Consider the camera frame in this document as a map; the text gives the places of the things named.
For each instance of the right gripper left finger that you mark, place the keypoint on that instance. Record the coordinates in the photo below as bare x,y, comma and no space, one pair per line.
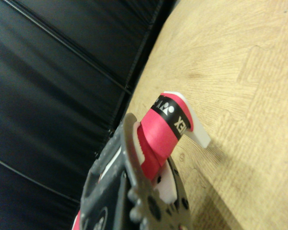
110,153

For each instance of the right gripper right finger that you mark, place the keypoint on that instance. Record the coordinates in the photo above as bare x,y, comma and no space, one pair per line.
134,172

